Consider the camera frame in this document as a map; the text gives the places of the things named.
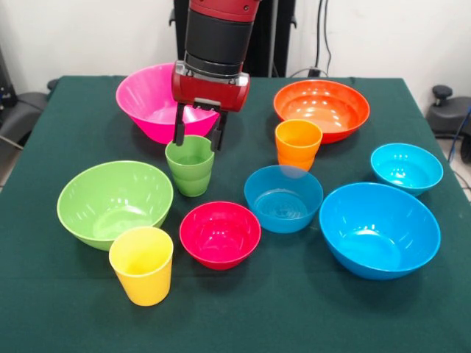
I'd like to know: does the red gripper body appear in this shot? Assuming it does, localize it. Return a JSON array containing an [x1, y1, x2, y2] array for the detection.
[[170, 63, 252, 113]]

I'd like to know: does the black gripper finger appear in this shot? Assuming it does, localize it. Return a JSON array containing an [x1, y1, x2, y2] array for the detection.
[[210, 112, 228, 152], [174, 103, 188, 147]]

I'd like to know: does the green cup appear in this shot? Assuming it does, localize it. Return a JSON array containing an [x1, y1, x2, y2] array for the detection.
[[164, 135, 216, 198]]

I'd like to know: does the ribbed blue bowl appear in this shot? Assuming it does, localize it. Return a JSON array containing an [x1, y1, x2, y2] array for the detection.
[[244, 164, 325, 235]]

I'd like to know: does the green bowl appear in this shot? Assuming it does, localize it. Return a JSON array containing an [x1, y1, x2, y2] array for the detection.
[[56, 160, 174, 252]]

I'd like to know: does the large pink bowl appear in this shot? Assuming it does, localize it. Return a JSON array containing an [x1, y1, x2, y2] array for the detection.
[[116, 62, 222, 146]]

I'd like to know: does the orange cup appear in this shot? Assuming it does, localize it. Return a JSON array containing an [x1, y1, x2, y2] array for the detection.
[[275, 119, 324, 174]]

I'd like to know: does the small red bowl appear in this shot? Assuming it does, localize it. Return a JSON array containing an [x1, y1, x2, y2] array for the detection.
[[179, 201, 262, 271]]

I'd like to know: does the orange-red bowl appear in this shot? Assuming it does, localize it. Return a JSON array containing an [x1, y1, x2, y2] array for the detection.
[[273, 79, 371, 145]]

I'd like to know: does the yellow cup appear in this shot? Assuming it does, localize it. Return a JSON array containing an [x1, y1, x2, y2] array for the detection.
[[108, 226, 174, 307]]

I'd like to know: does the dark green table cloth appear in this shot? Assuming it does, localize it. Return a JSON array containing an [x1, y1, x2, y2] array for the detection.
[[0, 75, 471, 353]]

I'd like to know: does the dark equipment box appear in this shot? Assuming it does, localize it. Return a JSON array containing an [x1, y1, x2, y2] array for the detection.
[[0, 47, 18, 110]]

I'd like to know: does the large blue bowl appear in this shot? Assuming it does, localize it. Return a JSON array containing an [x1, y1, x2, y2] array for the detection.
[[318, 182, 442, 282]]

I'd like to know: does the small turquoise bowl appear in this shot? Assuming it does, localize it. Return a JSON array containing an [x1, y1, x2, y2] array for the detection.
[[370, 143, 445, 197]]

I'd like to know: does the black hanging cable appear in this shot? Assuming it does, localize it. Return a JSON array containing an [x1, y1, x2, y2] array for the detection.
[[314, 0, 334, 76]]

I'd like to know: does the black pedestal foot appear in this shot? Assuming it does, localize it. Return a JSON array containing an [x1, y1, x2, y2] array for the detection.
[[426, 85, 471, 137], [0, 79, 60, 148]]

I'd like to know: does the blue cable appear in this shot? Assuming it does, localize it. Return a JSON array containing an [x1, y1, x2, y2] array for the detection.
[[446, 105, 471, 163]]

